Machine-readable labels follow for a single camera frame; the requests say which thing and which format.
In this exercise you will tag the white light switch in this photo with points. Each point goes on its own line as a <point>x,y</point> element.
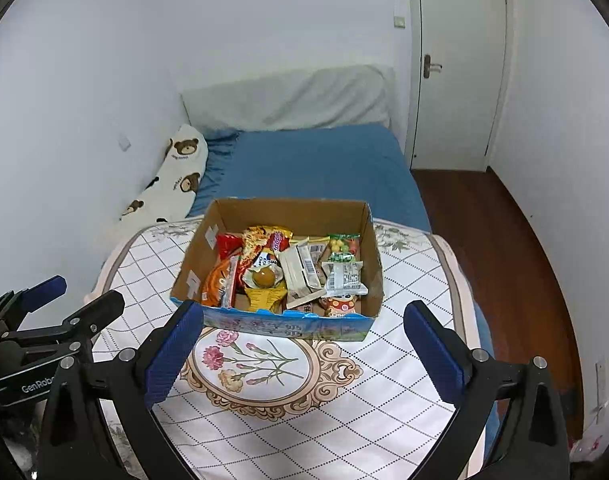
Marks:
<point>399,21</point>

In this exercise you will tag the white pillow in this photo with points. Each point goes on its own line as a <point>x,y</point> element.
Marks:
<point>289,100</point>

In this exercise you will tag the orange snack packet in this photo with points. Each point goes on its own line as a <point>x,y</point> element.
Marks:
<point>222,282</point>

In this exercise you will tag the yellow instant noodle packet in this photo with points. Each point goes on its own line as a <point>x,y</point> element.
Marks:
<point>259,242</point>

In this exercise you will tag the cardboard box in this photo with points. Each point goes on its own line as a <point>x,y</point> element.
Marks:
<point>284,327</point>

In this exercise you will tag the red snack packet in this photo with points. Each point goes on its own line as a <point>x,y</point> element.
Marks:
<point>228,245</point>

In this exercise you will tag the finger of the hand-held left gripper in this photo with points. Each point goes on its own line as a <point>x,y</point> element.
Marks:
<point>97,310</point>
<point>42,290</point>

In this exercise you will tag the white printed snack packet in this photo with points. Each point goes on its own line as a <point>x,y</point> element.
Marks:
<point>344,277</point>

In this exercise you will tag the floral quilted blanket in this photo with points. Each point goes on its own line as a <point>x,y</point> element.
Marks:
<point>334,410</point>

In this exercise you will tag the green candy packet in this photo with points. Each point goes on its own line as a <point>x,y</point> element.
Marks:
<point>343,247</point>

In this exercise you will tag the low wall socket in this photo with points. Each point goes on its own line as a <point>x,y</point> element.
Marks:
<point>600,385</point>

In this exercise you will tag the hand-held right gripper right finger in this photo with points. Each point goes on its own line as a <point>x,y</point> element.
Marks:
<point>434,352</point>

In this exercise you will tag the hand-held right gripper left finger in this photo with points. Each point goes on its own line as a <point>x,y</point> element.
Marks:
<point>172,350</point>

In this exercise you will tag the yellow packet with round cake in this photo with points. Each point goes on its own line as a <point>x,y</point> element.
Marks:
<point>264,285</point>

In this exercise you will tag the cream wafer packet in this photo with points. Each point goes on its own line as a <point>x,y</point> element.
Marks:
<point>297,272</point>

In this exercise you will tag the white door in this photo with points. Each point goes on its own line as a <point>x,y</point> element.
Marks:
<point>459,60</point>

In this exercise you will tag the blue bed sheet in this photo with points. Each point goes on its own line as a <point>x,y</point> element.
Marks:
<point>314,170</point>

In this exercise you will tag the white wall socket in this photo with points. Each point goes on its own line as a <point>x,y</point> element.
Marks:
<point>125,143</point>

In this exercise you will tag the cartoon print snack packet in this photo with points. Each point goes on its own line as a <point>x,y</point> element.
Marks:
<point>338,306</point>

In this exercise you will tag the red and white bag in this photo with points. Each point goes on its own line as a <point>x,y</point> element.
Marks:
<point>586,447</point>

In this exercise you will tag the bear print pillow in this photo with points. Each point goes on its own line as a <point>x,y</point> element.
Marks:
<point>182,170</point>

